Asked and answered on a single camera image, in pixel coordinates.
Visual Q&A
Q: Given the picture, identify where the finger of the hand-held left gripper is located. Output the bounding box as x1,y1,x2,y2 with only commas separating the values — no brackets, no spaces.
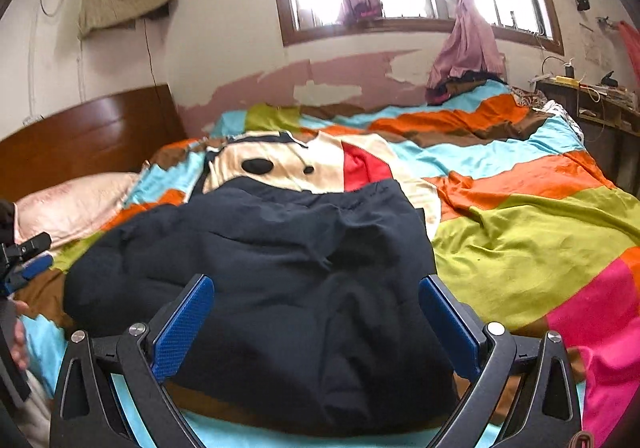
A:
0,232,53,269
4,253,55,297

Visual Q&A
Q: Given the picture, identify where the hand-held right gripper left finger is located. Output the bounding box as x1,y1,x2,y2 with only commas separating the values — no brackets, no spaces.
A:
50,274,216,448

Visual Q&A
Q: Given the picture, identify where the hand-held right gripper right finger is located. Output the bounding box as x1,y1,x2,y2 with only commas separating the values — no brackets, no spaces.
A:
419,274,586,448

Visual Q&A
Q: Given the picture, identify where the dark navy garment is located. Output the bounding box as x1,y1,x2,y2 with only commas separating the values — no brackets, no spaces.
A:
62,180,461,436

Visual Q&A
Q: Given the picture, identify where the person's left hand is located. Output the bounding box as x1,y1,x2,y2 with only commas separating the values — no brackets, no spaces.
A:
11,300,31,372

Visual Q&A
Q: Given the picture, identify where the pale pink pillow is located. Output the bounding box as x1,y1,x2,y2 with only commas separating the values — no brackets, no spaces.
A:
15,172,143,249

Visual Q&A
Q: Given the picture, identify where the colourful patchwork bedsheet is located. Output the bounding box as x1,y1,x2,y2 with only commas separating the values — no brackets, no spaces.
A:
20,80,640,448

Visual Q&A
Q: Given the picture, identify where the brown wooden headboard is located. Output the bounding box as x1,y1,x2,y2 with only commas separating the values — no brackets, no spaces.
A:
0,84,188,203

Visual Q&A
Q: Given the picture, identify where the cluttered wooden desk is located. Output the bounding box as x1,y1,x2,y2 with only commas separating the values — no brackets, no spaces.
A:
534,75,640,191

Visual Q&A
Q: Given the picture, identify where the long pink curtain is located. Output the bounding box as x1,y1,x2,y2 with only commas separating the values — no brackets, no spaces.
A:
425,0,507,104

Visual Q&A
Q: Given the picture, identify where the red hanging cloth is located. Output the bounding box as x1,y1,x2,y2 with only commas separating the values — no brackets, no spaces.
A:
615,20,640,96

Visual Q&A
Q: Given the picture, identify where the thin black wall cable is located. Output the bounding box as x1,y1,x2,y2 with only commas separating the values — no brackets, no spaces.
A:
143,18,157,89

